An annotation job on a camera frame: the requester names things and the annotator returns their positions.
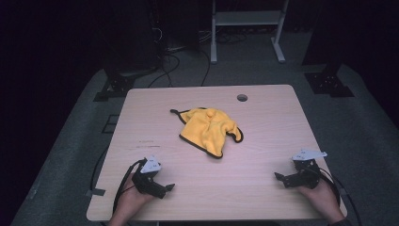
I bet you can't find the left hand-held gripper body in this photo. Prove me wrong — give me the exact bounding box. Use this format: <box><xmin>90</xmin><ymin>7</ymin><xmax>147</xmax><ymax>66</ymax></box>
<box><xmin>131</xmin><ymin>154</ymin><xmax>168</xmax><ymax>200</ymax></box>

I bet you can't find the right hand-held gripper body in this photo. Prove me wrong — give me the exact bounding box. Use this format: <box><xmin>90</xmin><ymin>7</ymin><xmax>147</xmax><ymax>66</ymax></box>
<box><xmin>281</xmin><ymin>149</ymin><xmax>328</xmax><ymax>190</ymax></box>

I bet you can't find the yellow and grey towel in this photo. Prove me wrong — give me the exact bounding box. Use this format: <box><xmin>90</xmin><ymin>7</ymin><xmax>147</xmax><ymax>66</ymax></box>
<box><xmin>169</xmin><ymin>106</ymin><xmax>245</xmax><ymax>160</ymax></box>

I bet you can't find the person's left hand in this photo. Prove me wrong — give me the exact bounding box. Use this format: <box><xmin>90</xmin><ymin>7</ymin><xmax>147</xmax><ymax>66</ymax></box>
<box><xmin>116</xmin><ymin>172</ymin><xmax>155</xmax><ymax>220</ymax></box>

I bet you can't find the grey tape strip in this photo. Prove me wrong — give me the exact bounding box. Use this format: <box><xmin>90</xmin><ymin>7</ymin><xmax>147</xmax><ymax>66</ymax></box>
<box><xmin>85</xmin><ymin>187</ymin><xmax>106</xmax><ymax>198</ymax></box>

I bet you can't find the black stand base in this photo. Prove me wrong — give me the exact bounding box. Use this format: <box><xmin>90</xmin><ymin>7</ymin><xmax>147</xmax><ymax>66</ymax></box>
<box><xmin>303</xmin><ymin>60</ymin><xmax>356</xmax><ymax>99</ymax></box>
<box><xmin>92</xmin><ymin>59</ymin><xmax>159</xmax><ymax>103</ymax></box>

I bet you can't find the white metal stand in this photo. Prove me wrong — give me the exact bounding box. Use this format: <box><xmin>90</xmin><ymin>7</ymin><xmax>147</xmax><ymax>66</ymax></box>
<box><xmin>210</xmin><ymin>0</ymin><xmax>290</xmax><ymax>65</ymax></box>

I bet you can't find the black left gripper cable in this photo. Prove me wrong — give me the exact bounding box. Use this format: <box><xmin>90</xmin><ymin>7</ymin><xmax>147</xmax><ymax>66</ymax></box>
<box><xmin>111</xmin><ymin>158</ymin><xmax>148</xmax><ymax>218</ymax></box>

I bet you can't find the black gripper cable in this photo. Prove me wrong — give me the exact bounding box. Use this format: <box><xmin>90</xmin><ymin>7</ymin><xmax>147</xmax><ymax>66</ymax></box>
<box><xmin>319</xmin><ymin>167</ymin><xmax>362</xmax><ymax>226</ymax></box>
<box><xmin>111</xmin><ymin>158</ymin><xmax>148</xmax><ymax>218</ymax></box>

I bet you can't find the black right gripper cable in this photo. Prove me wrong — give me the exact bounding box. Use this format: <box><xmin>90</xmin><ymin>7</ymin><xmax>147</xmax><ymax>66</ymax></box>
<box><xmin>319</xmin><ymin>167</ymin><xmax>362</xmax><ymax>226</ymax></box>

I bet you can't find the black floor cable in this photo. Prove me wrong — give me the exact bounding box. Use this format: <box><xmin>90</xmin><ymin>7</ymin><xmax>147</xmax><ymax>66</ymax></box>
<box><xmin>199</xmin><ymin>48</ymin><xmax>212</xmax><ymax>88</ymax></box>
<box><xmin>148</xmin><ymin>51</ymin><xmax>182</xmax><ymax>89</ymax></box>
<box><xmin>89</xmin><ymin>147</ymin><xmax>109</xmax><ymax>192</ymax></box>

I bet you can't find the tangle of black cables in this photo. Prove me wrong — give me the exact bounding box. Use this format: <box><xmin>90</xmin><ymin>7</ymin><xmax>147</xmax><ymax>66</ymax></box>
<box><xmin>199</xmin><ymin>28</ymin><xmax>252</xmax><ymax>45</ymax></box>

